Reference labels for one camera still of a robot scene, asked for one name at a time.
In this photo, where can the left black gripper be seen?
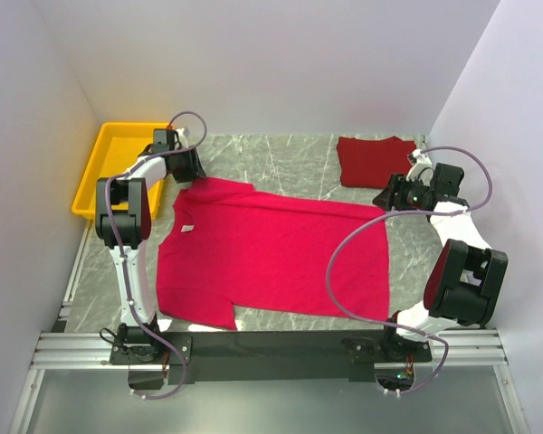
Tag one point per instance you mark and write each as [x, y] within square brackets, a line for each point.
[195, 171]

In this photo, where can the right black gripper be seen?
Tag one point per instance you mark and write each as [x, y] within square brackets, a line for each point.
[397, 183]

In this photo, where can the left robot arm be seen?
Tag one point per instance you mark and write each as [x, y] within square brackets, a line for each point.
[123, 222]

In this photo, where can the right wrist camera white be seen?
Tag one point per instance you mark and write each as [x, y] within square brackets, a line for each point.
[420, 163]

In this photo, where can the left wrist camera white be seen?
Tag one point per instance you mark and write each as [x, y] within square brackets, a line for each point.
[182, 137]

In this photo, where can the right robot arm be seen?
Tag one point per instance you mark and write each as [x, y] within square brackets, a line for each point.
[465, 282]

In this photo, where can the aluminium rail frame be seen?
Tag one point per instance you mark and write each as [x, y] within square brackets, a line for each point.
[71, 387]

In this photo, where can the yellow plastic tray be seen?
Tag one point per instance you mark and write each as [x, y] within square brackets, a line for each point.
[116, 148]

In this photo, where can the folded dark red t-shirt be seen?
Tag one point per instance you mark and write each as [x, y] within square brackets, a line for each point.
[370, 163]

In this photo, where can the bright red t-shirt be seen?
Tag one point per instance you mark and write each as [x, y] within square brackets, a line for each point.
[235, 246]

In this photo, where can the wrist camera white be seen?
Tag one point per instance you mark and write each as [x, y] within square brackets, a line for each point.
[420, 163]
[182, 137]

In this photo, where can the black base beam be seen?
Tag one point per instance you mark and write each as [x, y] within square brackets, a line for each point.
[265, 356]

